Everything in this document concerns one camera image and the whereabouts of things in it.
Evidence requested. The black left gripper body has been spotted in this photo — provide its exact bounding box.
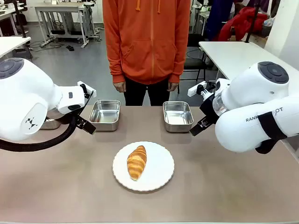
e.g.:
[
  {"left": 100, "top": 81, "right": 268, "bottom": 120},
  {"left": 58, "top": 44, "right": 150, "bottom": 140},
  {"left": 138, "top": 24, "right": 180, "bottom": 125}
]
[{"left": 56, "top": 112, "right": 83, "bottom": 126}]

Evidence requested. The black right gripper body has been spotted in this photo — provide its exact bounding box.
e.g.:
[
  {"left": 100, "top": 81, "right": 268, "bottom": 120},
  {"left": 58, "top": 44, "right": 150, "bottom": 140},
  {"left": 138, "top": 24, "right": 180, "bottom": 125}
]
[{"left": 199, "top": 93, "right": 221, "bottom": 125}]

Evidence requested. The steel rectangular container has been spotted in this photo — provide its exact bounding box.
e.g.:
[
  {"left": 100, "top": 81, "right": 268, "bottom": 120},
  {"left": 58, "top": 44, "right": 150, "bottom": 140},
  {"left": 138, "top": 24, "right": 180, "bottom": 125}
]
[
  {"left": 162, "top": 101, "right": 195, "bottom": 133},
  {"left": 88, "top": 100, "right": 121, "bottom": 132}
]

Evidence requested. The golden croissant bread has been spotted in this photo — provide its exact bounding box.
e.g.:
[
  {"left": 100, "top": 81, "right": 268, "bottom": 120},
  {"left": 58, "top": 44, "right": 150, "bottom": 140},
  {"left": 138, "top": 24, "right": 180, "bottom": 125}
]
[{"left": 127, "top": 145, "right": 147, "bottom": 181}]

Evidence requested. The person's left hand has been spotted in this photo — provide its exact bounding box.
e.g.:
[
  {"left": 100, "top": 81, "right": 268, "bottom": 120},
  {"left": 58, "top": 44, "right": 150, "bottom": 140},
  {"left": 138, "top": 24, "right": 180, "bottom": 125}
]
[{"left": 166, "top": 81, "right": 179, "bottom": 92}]

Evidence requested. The person's right hand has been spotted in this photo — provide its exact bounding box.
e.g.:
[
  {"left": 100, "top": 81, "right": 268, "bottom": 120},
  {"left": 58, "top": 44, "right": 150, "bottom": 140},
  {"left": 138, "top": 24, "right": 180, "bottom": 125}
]
[{"left": 113, "top": 81, "right": 127, "bottom": 93}]

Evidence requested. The white scalloped plate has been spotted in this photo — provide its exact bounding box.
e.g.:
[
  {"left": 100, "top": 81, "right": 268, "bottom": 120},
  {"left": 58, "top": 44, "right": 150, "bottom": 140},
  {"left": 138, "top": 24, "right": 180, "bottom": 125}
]
[{"left": 112, "top": 140, "right": 175, "bottom": 193}]

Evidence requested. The white side table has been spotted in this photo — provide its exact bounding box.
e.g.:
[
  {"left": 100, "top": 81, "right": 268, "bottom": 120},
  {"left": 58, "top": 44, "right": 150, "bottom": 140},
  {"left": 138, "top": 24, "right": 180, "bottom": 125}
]
[{"left": 198, "top": 41, "right": 299, "bottom": 164}]

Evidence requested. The person in orange hoodie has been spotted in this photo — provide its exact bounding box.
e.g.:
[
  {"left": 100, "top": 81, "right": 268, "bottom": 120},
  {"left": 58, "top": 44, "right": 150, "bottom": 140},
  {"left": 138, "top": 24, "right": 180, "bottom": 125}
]
[{"left": 102, "top": 0, "right": 192, "bottom": 107}]

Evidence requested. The red jacket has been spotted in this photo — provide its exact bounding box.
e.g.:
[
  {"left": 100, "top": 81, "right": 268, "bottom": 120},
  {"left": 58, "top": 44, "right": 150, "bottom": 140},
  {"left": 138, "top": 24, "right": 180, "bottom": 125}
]
[{"left": 218, "top": 7, "right": 268, "bottom": 42}]

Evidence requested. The white desk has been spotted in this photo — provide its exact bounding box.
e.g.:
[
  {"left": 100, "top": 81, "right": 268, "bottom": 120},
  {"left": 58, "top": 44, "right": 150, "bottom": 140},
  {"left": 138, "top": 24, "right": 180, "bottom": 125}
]
[{"left": 0, "top": 36, "right": 32, "bottom": 59}]

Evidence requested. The black stand pole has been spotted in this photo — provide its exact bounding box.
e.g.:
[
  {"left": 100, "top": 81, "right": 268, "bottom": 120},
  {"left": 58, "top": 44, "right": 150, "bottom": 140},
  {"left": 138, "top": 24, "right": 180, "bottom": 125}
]
[
  {"left": 244, "top": 3, "right": 260, "bottom": 44},
  {"left": 12, "top": 0, "right": 27, "bottom": 38}
]

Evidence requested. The grey workbench table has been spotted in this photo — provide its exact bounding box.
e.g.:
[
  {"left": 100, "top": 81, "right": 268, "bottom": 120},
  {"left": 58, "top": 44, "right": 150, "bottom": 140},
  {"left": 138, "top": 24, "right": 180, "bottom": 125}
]
[{"left": 34, "top": 1, "right": 95, "bottom": 49}]

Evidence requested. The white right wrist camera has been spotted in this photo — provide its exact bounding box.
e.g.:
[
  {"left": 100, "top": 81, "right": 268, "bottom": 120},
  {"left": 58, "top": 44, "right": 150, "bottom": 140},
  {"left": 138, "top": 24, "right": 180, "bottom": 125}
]
[{"left": 187, "top": 81, "right": 207, "bottom": 97}]

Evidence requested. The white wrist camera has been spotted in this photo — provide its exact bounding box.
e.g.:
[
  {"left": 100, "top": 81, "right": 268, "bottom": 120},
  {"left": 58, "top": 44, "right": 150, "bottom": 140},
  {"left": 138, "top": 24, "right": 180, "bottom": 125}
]
[
  {"left": 187, "top": 81, "right": 207, "bottom": 97},
  {"left": 77, "top": 80, "right": 97, "bottom": 99}
]

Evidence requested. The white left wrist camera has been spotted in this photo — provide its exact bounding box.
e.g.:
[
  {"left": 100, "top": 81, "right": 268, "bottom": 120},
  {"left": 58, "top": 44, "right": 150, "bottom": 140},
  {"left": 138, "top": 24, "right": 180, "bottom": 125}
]
[{"left": 77, "top": 80, "right": 97, "bottom": 99}]

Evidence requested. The black braided cable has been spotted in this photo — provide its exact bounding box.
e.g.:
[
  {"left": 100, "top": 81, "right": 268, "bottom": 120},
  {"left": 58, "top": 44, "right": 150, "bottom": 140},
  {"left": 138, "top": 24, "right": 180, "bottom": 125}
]
[{"left": 0, "top": 90, "right": 94, "bottom": 153}]

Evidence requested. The black strap on arm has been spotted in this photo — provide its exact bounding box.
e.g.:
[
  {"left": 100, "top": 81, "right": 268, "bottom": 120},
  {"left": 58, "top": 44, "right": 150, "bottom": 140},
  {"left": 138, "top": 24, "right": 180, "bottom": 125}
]
[{"left": 255, "top": 111, "right": 288, "bottom": 155}]

